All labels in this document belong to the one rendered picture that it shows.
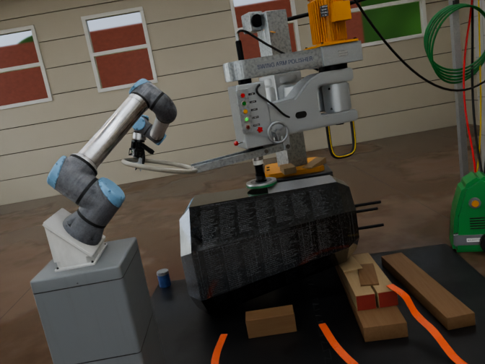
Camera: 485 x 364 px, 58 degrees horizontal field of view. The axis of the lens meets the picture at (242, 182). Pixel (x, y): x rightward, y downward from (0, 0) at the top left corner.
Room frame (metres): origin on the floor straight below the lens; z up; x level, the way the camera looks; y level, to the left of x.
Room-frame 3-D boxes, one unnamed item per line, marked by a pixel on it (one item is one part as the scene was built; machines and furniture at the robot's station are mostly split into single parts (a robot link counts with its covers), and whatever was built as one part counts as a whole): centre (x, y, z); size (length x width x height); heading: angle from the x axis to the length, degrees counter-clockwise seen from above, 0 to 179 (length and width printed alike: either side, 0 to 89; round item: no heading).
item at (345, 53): (3.11, -0.47, 1.60); 0.96 x 0.25 x 0.17; 105
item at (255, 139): (3.04, -0.21, 1.30); 0.36 x 0.22 x 0.45; 105
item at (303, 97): (3.11, -0.51, 1.28); 0.74 x 0.23 x 0.49; 105
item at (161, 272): (3.46, 0.78, 0.08); 0.10 x 0.10 x 0.13
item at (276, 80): (3.76, -0.45, 1.36); 0.35 x 0.35 x 0.41
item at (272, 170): (3.76, -0.45, 0.76); 0.49 x 0.49 x 0.05; 85
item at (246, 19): (3.78, -0.31, 2.00); 0.20 x 0.18 x 0.15; 175
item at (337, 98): (3.19, -0.77, 1.32); 0.19 x 0.19 x 0.20
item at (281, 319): (2.49, -0.03, 0.07); 0.30 x 0.12 x 0.12; 88
